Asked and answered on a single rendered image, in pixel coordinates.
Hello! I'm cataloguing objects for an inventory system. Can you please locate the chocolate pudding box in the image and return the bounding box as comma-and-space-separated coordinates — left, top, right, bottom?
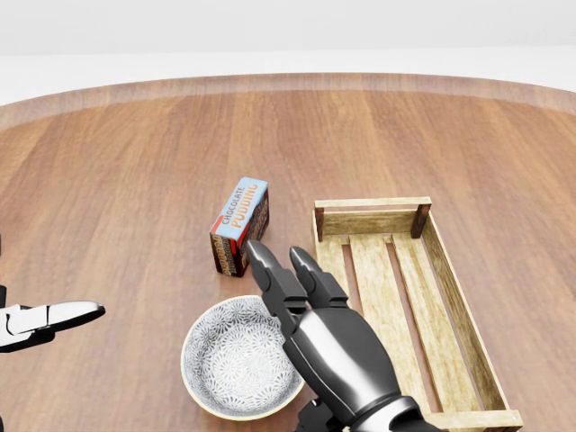
209, 176, 271, 278

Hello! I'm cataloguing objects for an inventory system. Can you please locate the patterned white bowl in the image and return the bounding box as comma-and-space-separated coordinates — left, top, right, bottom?
180, 294, 304, 422

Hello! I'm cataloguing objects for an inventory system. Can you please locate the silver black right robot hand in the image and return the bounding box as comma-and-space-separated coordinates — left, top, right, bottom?
245, 238, 402, 432

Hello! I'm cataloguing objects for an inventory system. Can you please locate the wooden slat tray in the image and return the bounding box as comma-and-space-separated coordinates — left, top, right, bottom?
311, 195, 525, 432

